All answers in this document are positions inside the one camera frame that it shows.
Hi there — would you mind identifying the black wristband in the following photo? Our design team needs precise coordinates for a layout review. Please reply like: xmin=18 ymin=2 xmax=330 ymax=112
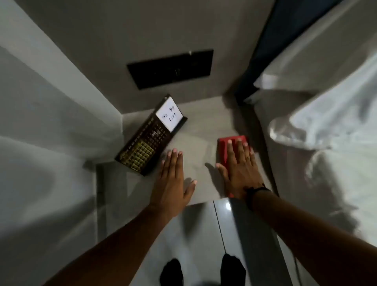
xmin=244 ymin=184 xmax=272 ymax=211

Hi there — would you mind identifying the person's foot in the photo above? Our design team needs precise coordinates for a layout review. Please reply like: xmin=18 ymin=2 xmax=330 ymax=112
xmin=160 ymin=258 xmax=184 ymax=286
xmin=221 ymin=254 xmax=247 ymax=286

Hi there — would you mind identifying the person's right forearm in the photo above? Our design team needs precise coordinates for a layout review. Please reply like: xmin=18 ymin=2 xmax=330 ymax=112
xmin=250 ymin=188 xmax=377 ymax=286

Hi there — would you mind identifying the white bed sheet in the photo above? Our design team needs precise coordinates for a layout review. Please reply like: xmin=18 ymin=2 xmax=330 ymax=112
xmin=253 ymin=91 xmax=377 ymax=286

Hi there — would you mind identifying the white note card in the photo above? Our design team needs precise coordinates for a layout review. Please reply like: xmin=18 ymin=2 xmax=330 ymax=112
xmin=156 ymin=97 xmax=184 ymax=132

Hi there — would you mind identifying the person's right foot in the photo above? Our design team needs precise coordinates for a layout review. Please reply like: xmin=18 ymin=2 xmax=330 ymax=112
xmin=221 ymin=254 xmax=247 ymax=286

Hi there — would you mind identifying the person's right hand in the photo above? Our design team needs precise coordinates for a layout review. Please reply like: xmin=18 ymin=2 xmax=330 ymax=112
xmin=215 ymin=139 xmax=265 ymax=201

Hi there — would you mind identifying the person's left foot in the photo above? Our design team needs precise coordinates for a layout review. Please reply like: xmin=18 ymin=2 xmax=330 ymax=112
xmin=160 ymin=258 xmax=184 ymax=286

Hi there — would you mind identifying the black wall switch panel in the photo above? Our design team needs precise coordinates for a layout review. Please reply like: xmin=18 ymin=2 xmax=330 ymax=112
xmin=127 ymin=49 xmax=214 ymax=91

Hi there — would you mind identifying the white duvet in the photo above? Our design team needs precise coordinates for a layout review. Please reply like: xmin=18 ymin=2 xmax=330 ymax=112
xmin=254 ymin=0 xmax=377 ymax=154

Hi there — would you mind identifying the dark desk calendar board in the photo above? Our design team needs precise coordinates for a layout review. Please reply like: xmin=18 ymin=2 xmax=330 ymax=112
xmin=114 ymin=94 xmax=188 ymax=177

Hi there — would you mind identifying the person's left forearm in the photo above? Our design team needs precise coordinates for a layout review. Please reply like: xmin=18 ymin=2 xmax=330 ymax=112
xmin=44 ymin=206 xmax=175 ymax=286

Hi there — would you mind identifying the person's left hand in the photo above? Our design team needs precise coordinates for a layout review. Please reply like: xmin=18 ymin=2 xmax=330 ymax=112
xmin=148 ymin=148 xmax=198 ymax=219

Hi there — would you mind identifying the dark blue headboard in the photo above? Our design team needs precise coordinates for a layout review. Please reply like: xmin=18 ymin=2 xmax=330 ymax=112
xmin=235 ymin=0 xmax=343 ymax=104

